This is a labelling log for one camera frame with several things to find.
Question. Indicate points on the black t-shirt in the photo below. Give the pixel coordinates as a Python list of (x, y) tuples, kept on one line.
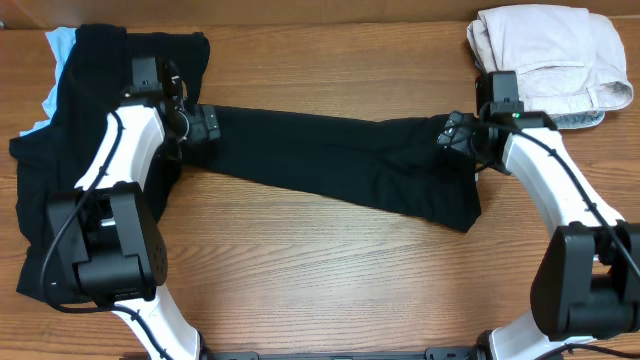
[(394, 165)]

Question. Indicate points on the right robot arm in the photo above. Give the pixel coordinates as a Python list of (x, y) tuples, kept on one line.
[(587, 286)]

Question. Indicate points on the folded beige trousers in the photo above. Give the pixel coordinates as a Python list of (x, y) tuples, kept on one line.
[(567, 60)]

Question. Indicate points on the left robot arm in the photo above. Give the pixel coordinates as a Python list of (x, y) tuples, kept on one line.
[(108, 254)]

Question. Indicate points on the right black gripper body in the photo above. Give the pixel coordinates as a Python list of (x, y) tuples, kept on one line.
[(453, 130)]

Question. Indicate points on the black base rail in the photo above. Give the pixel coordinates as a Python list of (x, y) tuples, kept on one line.
[(345, 355)]

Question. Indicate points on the light blue garment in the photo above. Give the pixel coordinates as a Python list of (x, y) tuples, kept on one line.
[(61, 41)]

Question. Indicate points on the black polo shirt with logo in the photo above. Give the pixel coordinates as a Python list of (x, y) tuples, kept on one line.
[(52, 159)]

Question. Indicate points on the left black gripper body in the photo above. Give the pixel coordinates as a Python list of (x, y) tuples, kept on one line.
[(205, 123)]

